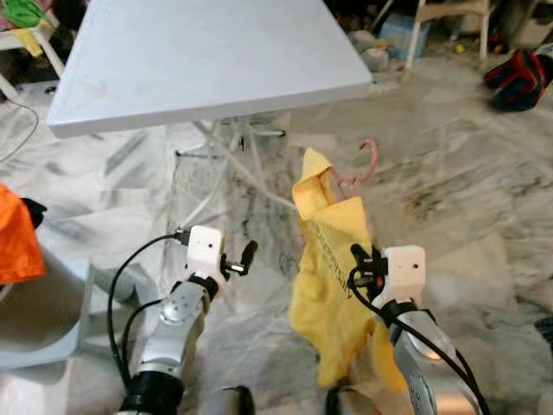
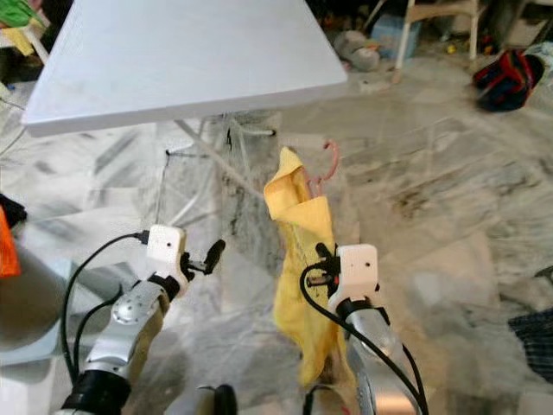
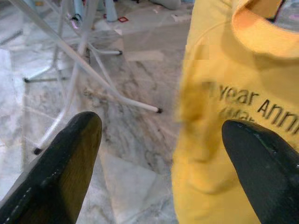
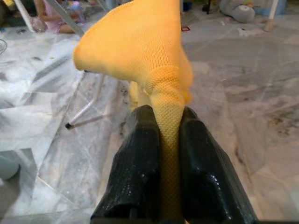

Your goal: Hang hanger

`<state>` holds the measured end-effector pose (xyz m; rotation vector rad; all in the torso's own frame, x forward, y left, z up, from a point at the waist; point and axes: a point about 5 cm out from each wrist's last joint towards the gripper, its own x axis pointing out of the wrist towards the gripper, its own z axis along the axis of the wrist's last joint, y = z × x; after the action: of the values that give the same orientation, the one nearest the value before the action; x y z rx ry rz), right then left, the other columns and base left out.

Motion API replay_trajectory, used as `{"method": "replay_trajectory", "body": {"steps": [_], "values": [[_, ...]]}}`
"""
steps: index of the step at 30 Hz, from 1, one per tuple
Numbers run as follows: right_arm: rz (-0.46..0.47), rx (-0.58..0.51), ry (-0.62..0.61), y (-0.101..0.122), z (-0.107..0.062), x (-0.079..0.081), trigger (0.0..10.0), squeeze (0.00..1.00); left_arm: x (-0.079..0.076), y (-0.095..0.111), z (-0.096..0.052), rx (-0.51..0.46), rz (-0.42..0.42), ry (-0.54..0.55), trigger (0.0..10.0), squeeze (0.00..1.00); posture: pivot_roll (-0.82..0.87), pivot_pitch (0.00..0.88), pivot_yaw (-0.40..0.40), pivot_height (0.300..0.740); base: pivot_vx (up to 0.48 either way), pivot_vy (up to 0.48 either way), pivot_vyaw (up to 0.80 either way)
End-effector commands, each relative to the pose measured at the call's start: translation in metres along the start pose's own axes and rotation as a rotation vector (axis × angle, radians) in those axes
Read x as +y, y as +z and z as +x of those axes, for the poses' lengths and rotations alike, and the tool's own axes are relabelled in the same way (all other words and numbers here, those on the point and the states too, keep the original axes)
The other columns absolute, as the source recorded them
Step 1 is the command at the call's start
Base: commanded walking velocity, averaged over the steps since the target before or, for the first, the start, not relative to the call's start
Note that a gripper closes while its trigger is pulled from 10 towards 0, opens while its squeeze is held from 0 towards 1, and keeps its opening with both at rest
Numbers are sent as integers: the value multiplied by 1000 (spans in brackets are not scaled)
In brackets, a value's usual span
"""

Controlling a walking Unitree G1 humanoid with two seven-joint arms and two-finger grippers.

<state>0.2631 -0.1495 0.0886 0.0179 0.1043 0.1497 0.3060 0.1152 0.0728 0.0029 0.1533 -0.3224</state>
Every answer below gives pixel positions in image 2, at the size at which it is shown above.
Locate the yellow shirt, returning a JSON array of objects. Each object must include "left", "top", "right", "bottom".
[{"left": 264, "top": 147, "right": 355, "bottom": 388}]

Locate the red plastic hanger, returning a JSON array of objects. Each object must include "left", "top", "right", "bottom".
[{"left": 302, "top": 140, "right": 340, "bottom": 200}]

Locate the orange shirt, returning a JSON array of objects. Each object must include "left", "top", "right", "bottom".
[{"left": 0, "top": 206, "right": 20, "bottom": 278}]

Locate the robot right leg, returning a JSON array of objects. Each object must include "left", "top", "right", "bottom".
[{"left": 304, "top": 385, "right": 355, "bottom": 415}]

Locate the robot leg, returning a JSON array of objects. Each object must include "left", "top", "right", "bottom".
[
  {"left": 194, "top": 385, "right": 238, "bottom": 415},
  {"left": 304, "top": 385, "right": 355, "bottom": 415}
]

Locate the robot left leg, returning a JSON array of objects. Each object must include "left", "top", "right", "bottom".
[{"left": 194, "top": 385, "right": 238, "bottom": 415}]

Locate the grey laundry basin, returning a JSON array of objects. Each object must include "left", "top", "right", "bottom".
[{"left": 0, "top": 251, "right": 72, "bottom": 342}]

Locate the grey stuffed toy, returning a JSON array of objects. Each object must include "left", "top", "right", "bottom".
[{"left": 333, "top": 30, "right": 381, "bottom": 73}]

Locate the white folding table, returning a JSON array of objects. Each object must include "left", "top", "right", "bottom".
[{"left": 22, "top": 0, "right": 349, "bottom": 200}]

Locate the dark checked cloth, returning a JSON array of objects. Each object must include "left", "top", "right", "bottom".
[{"left": 508, "top": 310, "right": 553, "bottom": 383}]

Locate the light blue box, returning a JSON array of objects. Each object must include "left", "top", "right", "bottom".
[{"left": 370, "top": 13, "right": 420, "bottom": 60}]

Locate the red and navy backpack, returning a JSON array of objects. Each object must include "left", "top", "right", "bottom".
[{"left": 474, "top": 49, "right": 545, "bottom": 112}]

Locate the small yellow cloth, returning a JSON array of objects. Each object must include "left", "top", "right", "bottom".
[{"left": 7, "top": 28, "right": 35, "bottom": 54}]

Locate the small white side table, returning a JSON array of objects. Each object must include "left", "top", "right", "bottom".
[{"left": 0, "top": 26, "right": 48, "bottom": 66}]

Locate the green cloth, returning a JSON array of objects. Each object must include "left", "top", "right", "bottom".
[{"left": 0, "top": 0, "right": 44, "bottom": 27}]

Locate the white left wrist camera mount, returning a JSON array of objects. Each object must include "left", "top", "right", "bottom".
[{"left": 145, "top": 224, "right": 188, "bottom": 279}]

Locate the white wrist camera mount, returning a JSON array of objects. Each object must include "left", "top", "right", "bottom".
[
  {"left": 337, "top": 244, "right": 381, "bottom": 302},
  {"left": 145, "top": 224, "right": 188, "bottom": 279}
]

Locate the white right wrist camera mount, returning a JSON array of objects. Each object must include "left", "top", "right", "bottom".
[{"left": 337, "top": 244, "right": 381, "bottom": 302}]

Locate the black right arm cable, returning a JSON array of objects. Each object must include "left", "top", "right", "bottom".
[{"left": 300, "top": 264, "right": 430, "bottom": 415}]

